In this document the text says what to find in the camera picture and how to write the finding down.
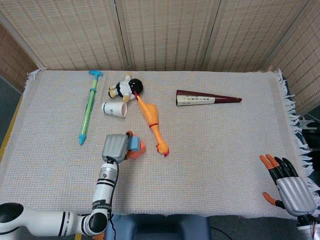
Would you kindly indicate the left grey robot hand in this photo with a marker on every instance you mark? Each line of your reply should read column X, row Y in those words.
column 115, row 147

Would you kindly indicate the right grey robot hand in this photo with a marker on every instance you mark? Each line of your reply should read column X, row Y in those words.
column 295, row 192

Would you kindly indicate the medium blue foam cube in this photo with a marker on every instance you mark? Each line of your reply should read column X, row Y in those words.
column 135, row 145

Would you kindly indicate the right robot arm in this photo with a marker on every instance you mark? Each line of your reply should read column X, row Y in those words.
column 303, row 220

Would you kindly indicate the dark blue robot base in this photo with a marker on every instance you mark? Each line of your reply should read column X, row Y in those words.
column 155, row 228

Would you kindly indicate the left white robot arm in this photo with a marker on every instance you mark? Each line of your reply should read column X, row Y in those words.
column 102, row 190

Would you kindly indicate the large orange foam cube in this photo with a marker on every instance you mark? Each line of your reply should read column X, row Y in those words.
column 140, row 153

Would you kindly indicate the white paper cup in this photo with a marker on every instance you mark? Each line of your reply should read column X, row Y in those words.
column 112, row 109

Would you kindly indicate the green blue water squirter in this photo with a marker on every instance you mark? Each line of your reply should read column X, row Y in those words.
column 90, row 105

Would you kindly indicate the yellow rubber chicken toy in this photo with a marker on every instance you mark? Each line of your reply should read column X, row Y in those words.
column 150, row 112

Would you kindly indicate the black white plush doll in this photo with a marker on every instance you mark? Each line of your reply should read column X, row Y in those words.
column 125, row 87

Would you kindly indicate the grey device beside table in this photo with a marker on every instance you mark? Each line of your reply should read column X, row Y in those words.
column 308, row 130

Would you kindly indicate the beige woven tablecloth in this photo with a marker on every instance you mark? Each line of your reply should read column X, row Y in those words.
column 212, row 150

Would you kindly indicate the folded dark red fan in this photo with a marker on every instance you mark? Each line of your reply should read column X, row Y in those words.
column 195, row 100

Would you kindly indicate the woven bamboo screen panel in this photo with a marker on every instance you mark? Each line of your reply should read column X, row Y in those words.
column 255, row 32
column 12, row 57
column 167, row 32
column 70, row 32
column 300, row 65

